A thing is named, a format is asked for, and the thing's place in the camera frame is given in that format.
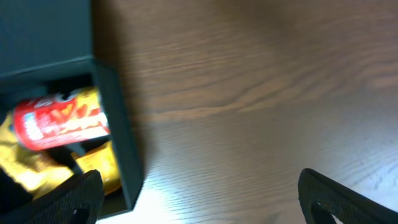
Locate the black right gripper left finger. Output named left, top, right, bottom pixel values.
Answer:
left=1, top=170, right=104, bottom=224

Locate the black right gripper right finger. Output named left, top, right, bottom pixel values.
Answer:
left=298, top=168, right=397, bottom=224

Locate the small yellow snack packet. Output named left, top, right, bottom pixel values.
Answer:
left=72, top=141, right=121, bottom=195

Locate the yellow peanut snack packet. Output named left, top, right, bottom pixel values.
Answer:
left=1, top=113, right=73, bottom=199

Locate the red snack can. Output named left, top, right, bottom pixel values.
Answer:
left=12, top=86, right=110, bottom=151

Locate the black box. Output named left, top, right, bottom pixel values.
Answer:
left=1, top=0, right=144, bottom=218

